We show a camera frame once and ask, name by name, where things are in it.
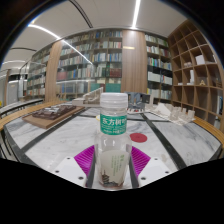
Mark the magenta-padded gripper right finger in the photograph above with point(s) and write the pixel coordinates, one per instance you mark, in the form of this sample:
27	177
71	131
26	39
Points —
151	170

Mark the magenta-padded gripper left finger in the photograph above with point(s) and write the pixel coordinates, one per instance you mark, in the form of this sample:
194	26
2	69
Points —
71	170

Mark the clear green-labelled drink bottle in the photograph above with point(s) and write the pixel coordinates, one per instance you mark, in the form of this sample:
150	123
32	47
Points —
112	150

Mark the flat round red coaster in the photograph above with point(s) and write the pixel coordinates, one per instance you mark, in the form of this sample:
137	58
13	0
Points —
138	137

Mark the brown building model on board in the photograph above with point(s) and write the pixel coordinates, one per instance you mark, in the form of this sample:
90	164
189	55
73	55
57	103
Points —
50	115

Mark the white sprawling architectural model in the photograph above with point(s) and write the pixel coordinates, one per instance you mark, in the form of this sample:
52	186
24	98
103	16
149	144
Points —
171	113

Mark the dark grey building model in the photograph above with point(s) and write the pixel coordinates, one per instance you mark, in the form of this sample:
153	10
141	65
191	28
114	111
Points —
138	99

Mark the white stepped architectural model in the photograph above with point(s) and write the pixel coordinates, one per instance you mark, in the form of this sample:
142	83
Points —
87	98

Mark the narrow book-filled shelf unit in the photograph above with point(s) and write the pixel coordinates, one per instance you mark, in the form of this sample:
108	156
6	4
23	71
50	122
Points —
158	66

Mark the wooden cubby shelf unit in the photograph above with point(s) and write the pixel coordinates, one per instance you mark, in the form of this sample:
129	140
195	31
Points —
196	76

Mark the wide book-filled shelf unit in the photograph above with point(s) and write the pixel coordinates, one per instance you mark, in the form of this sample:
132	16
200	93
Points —
83	63

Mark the straight ceiling light strip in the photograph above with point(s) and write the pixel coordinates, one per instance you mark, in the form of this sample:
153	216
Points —
136	13

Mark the small wall sign plate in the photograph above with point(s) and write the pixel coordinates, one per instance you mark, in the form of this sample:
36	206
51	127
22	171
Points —
128	47

